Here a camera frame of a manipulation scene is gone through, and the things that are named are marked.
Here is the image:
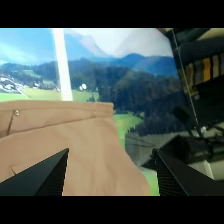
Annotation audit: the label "yellow striped garment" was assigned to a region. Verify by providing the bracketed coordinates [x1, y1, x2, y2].
[181, 52, 224, 101]

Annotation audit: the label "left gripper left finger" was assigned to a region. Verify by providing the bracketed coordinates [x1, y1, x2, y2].
[0, 147, 70, 197]

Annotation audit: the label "brown pants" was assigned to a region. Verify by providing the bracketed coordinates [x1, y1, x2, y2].
[0, 100, 152, 197]

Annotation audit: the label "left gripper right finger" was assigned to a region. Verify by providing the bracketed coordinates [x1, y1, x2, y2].
[151, 147, 224, 197]

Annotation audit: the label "black garment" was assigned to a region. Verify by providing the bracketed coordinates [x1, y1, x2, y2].
[172, 28, 224, 66]

